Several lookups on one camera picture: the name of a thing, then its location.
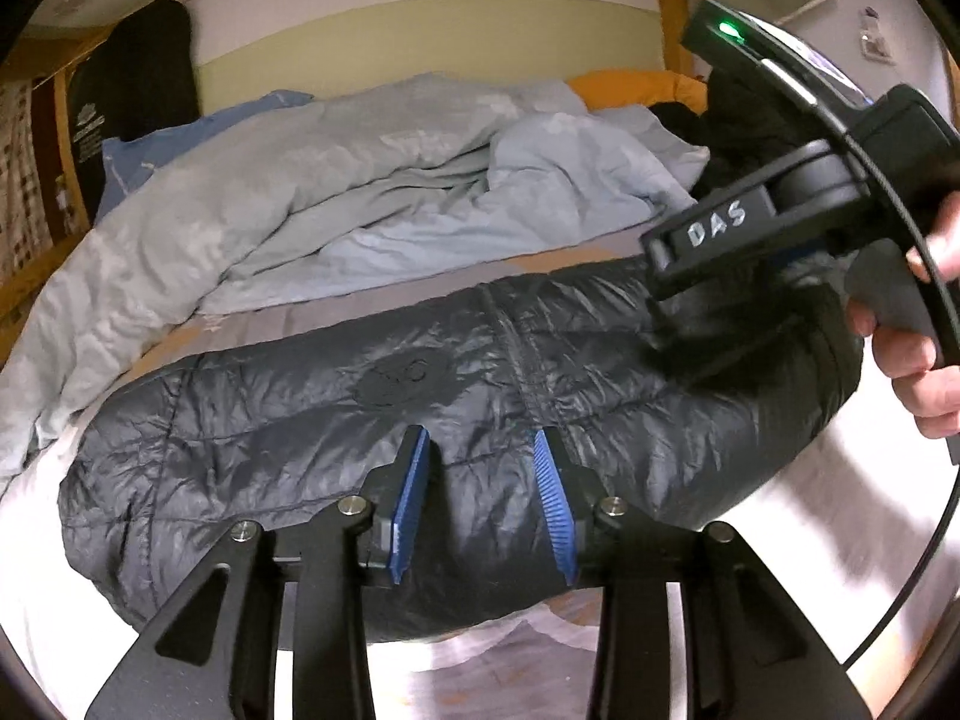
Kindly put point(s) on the black puffer coat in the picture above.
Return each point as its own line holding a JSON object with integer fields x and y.
{"x": 735, "y": 120}

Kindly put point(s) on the white bed sheet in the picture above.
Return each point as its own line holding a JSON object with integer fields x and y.
{"x": 787, "y": 480}

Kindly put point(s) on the blue pillow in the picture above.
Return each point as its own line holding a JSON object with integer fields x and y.
{"x": 150, "y": 157}

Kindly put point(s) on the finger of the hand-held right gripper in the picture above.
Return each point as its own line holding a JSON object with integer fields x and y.
{"x": 697, "y": 345}

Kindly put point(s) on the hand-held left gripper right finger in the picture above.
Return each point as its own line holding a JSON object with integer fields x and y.
{"x": 555, "y": 510}

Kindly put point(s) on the light blue duvet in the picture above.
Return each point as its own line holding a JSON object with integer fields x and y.
{"x": 300, "y": 187}

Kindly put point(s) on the patterned checked curtain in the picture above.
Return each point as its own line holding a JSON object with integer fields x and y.
{"x": 19, "y": 165}

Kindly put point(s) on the orange pillow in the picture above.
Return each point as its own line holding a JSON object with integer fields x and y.
{"x": 630, "y": 86}

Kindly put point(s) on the wooden bunk bed frame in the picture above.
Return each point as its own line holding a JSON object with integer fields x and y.
{"x": 671, "y": 7}

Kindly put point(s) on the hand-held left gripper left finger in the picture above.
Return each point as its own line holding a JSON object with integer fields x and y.
{"x": 409, "y": 510}

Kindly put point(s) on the black quilted down jacket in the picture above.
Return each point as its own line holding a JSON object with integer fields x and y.
{"x": 300, "y": 420}

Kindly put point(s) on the small white wall holder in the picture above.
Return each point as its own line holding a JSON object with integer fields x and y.
{"x": 876, "y": 37}

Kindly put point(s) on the black hanging garment bag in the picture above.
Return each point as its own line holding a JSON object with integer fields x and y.
{"x": 142, "y": 75}

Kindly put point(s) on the person's right hand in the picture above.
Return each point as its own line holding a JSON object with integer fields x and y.
{"x": 911, "y": 390}

